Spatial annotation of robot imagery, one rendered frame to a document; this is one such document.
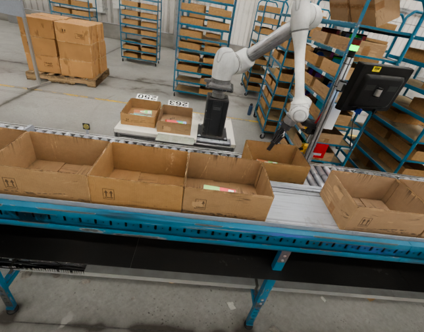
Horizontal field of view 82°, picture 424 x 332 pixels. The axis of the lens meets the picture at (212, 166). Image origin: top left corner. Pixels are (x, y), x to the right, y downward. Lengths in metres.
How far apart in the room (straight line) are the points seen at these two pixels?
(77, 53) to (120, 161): 4.27
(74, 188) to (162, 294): 1.05
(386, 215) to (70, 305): 1.85
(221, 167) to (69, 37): 4.56
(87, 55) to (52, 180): 4.41
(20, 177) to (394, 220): 1.63
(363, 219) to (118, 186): 1.10
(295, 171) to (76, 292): 1.64
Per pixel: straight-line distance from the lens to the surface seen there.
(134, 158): 1.34
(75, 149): 1.43
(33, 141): 1.51
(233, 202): 1.08
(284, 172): 1.67
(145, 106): 2.51
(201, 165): 1.30
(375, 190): 1.70
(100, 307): 1.92
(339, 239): 1.29
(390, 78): 1.99
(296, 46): 1.75
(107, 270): 1.71
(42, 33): 5.71
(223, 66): 1.95
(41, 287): 2.10
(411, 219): 1.48
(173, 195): 1.06
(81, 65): 5.52
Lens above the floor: 1.69
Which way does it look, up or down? 33 degrees down
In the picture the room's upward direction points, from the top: 11 degrees clockwise
